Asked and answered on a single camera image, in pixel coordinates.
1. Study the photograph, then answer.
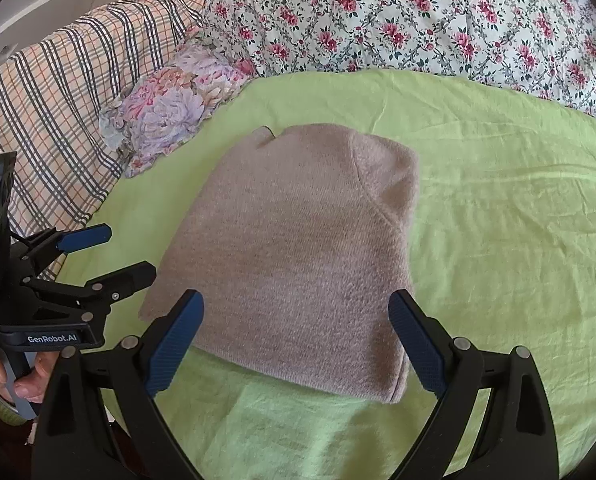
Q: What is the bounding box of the light green bed sheet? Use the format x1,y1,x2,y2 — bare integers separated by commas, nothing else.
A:
59,70,596,479

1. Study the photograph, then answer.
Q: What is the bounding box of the beige knitted sweater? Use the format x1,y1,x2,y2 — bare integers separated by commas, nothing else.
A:
139,124,419,403

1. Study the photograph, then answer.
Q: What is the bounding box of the beige plaid blanket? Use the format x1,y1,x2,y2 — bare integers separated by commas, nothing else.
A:
0,0,206,237

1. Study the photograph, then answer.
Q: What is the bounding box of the purple pink floral pillow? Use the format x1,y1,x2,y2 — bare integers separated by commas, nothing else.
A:
99,41,255,178

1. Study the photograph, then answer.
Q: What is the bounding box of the white red floral quilt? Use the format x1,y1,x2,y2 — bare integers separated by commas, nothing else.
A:
198,0,596,118

